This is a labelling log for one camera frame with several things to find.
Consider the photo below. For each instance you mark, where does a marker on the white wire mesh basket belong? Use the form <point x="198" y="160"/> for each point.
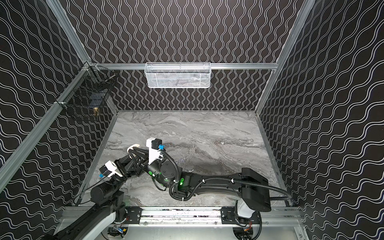
<point x="178" y="75"/>

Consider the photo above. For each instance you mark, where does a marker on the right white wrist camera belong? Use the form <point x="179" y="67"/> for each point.
<point x="154" y="145"/>

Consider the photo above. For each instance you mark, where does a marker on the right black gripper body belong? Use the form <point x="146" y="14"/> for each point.
<point x="143" y="159"/>

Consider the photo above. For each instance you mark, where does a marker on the cream earbud charging case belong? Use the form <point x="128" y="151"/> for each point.
<point x="132" y="146"/>

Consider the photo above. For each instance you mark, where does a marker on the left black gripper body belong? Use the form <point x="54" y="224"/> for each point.
<point x="120" y="165"/>

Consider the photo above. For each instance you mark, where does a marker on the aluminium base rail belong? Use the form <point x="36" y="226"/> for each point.
<point x="208" y="217"/>

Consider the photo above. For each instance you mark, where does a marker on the black wire basket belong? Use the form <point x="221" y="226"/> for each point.
<point x="93" y="90"/>

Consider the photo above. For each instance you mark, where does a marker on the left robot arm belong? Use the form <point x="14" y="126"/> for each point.
<point x="109" y="207"/>

